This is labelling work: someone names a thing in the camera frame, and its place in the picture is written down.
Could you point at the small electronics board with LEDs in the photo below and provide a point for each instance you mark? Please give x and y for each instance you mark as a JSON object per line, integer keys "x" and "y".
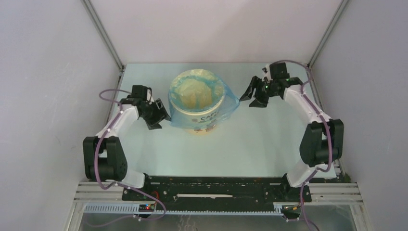
{"x": 146, "y": 207}

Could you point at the aluminium frame rail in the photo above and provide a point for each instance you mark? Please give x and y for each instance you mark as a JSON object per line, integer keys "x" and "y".
{"x": 91, "y": 191}

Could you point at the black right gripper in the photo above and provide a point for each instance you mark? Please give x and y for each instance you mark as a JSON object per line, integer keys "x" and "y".
{"x": 260, "y": 102}

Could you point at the blue plastic trash bag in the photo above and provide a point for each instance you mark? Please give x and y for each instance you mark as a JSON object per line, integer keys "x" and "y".
{"x": 200, "y": 102}

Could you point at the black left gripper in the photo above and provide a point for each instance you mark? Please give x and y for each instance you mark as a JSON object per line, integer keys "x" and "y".
{"x": 159, "y": 112}

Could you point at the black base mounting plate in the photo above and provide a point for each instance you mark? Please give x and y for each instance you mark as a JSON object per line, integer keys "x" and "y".
{"x": 258, "y": 193}

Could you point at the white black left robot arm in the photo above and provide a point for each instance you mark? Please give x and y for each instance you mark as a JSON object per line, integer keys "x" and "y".
{"x": 104, "y": 157}

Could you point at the yellow capybara trash bin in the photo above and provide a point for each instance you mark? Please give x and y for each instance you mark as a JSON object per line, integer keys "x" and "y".
{"x": 197, "y": 127}

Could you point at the white cable duct rail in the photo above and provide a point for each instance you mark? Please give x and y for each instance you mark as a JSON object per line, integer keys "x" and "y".
{"x": 110, "y": 208}

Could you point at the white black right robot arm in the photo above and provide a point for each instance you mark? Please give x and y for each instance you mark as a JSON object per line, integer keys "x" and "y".
{"x": 322, "y": 141}

